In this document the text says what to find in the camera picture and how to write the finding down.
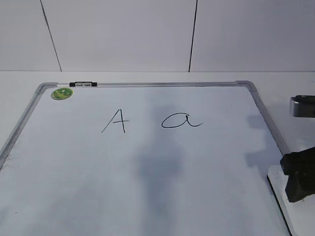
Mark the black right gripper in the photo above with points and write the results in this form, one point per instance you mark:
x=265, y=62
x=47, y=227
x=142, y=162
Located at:
x=296, y=166

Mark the black silver board hanger clip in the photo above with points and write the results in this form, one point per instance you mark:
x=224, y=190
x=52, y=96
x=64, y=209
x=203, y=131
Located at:
x=83, y=84

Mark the white magnetic whiteboard grey frame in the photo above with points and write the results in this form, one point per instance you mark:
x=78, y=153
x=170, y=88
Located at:
x=177, y=159

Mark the green round magnet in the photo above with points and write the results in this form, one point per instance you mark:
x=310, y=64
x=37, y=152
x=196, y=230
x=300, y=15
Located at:
x=61, y=94

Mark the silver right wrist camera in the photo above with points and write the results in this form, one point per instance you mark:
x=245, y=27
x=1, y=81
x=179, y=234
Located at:
x=302, y=106

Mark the white whiteboard eraser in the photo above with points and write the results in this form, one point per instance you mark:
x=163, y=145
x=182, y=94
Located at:
x=299, y=216

